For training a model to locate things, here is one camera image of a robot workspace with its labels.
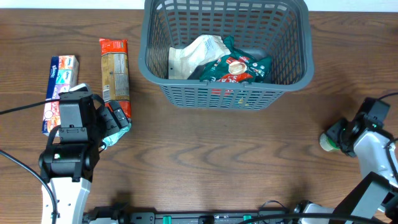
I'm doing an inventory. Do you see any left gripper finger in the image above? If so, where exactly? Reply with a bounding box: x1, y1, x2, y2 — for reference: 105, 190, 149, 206
96, 106, 120, 136
108, 100, 130, 127

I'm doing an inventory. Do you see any teal small sachet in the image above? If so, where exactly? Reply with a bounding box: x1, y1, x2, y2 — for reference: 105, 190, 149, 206
101, 123, 132, 150

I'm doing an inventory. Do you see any green lid jar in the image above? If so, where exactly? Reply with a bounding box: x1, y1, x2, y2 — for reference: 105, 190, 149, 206
319, 133, 340, 152

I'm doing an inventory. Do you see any green Nescafe bag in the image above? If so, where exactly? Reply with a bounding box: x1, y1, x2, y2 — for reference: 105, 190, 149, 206
196, 36, 272, 83

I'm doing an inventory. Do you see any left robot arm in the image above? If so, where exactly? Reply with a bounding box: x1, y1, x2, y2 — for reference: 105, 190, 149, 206
39, 90, 131, 223

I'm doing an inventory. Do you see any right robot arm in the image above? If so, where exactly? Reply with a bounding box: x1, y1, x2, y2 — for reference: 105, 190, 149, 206
295, 111, 397, 223

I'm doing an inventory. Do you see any orange biscuit packet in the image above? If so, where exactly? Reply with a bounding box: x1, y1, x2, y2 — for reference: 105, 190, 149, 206
99, 38, 131, 118

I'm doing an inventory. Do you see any Kleenex tissue multipack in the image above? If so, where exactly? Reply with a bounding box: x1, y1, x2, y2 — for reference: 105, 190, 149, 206
42, 55, 79, 136

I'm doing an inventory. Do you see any grey plastic basket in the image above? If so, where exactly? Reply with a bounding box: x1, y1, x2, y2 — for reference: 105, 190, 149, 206
139, 0, 315, 110

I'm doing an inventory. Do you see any right black cable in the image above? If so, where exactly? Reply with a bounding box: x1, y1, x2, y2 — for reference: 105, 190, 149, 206
377, 91, 398, 184

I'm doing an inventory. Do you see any black cable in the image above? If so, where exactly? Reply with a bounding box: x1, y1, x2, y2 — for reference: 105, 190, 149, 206
0, 96, 62, 224
377, 91, 398, 184

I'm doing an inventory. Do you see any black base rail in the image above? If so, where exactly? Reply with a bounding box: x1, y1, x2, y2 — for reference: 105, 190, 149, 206
82, 203, 360, 224

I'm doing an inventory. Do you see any left black cable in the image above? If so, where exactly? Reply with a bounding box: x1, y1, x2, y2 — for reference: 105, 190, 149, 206
0, 96, 62, 224

